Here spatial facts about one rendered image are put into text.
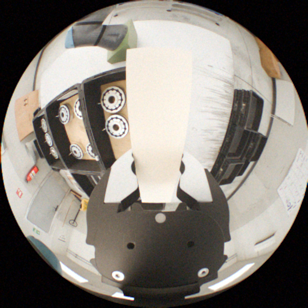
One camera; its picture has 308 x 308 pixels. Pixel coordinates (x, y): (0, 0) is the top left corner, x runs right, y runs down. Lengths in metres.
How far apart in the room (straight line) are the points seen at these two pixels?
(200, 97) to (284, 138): 2.60
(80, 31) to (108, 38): 0.12
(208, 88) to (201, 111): 0.14
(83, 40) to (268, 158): 3.27
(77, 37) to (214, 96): 0.68
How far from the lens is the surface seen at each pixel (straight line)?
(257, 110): 1.31
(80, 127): 0.53
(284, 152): 2.88
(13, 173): 3.20
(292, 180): 2.88
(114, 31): 0.46
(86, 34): 0.44
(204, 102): 0.56
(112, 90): 0.38
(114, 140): 0.45
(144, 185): 0.15
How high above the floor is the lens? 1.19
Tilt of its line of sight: 57 degrees down
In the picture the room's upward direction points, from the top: 180 degrees counter-clockwise
